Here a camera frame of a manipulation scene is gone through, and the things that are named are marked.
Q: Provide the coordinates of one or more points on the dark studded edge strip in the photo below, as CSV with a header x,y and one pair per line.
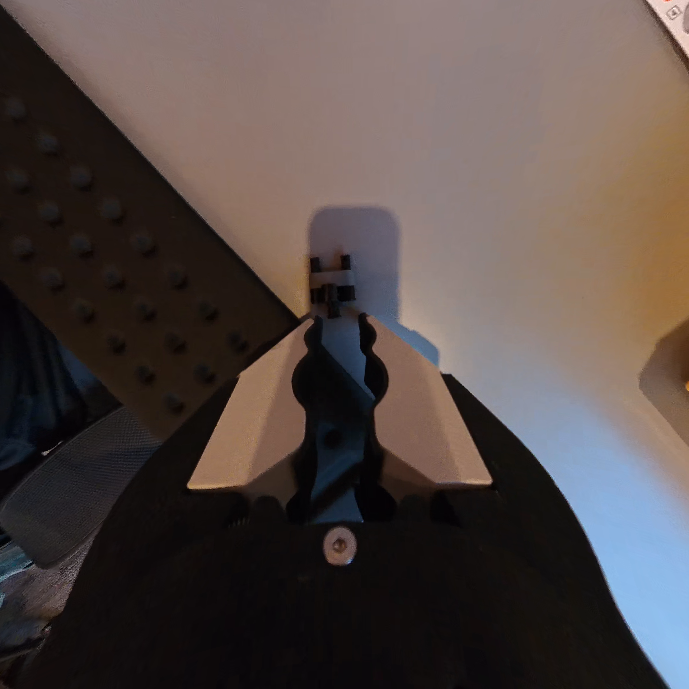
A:
x,y
107,242

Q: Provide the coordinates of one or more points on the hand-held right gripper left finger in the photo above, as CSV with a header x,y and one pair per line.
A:
x,y
253,436

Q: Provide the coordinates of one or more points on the grey desk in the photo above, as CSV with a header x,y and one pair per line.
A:
x,y
484,161

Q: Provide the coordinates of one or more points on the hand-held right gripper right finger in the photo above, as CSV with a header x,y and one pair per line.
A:
x,y
430,436

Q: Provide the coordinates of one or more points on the small black connector piece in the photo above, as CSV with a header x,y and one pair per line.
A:
x,y
331,280

